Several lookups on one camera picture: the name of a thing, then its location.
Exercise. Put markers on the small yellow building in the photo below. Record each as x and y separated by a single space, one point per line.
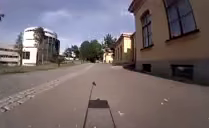
108 57

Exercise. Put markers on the group of green trees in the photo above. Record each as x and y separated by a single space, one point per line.
90 50

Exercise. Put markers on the yellow building with red roof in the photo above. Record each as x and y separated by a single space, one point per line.
124 48

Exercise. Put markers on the grey asphalt road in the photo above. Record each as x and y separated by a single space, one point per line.
132 96

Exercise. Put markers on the tall thin tree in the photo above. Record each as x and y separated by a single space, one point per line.
39 40

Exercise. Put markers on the white rounded building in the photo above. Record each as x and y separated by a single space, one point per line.
33 46

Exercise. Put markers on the yellow building with dark windows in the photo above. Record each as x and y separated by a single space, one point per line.
178 46

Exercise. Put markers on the cobblestone strip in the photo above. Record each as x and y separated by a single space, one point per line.
28 93

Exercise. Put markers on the grass verge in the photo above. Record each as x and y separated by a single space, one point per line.
22 68

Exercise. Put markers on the low grey building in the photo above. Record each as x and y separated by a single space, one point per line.
7 55

